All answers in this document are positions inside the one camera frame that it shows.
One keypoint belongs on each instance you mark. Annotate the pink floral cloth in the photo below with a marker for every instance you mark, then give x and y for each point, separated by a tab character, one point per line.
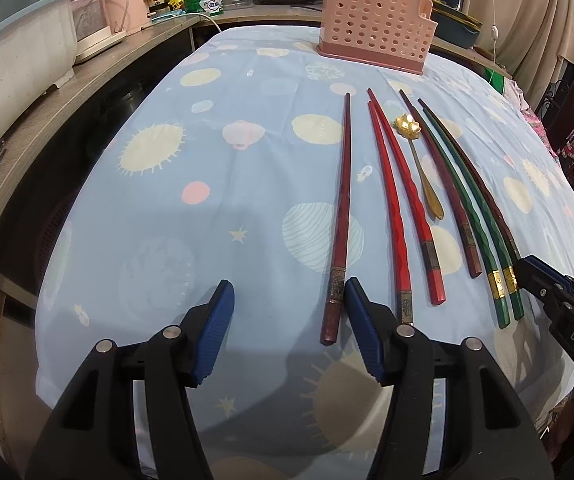
539	130

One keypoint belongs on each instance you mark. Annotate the blue printed tablecloth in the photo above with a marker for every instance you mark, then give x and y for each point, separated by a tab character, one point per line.
192	135

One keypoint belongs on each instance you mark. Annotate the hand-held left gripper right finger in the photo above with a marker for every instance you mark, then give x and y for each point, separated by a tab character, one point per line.
364	330

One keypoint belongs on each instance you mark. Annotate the beige hanging cloth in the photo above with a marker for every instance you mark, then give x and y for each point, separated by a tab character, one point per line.
527	25

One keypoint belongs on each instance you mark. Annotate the grey back counter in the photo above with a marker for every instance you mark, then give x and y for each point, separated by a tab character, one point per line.
257	14

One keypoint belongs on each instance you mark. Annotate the white blender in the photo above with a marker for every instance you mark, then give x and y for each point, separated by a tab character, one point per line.
94	15

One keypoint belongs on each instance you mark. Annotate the wooden side counter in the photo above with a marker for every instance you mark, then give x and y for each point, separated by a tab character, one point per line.
67	95

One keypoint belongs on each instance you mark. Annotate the green chopstick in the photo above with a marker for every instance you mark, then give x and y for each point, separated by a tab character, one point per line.
487	205

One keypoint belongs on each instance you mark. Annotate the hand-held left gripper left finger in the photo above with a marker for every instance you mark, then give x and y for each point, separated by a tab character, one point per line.
214	330

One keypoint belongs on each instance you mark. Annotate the dark brown chopstick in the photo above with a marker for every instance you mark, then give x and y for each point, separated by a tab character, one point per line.
469	210

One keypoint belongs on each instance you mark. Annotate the dark red chopstick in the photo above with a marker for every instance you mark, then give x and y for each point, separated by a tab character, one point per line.
342	200
444	185

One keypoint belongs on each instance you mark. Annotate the blue wipes pack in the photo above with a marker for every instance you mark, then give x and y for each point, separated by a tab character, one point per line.
169	14

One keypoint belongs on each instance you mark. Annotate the gold flower spoon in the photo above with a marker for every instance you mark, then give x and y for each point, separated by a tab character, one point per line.
424	180

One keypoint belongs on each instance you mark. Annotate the grey-blue plastic tub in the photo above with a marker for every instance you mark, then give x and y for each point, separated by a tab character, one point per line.
12	55

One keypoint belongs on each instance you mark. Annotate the stack of yellow-blue bowls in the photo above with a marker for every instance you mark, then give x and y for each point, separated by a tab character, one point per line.
459	25

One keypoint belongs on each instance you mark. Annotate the green plastic bag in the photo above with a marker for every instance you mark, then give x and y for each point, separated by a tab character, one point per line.
496	80

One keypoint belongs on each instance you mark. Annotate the bright red chopstick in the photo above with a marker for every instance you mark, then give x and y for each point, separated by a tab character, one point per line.
389	200
402	185

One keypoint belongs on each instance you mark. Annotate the pink perforated utensil basket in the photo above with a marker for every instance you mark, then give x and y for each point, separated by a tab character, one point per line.
372	15

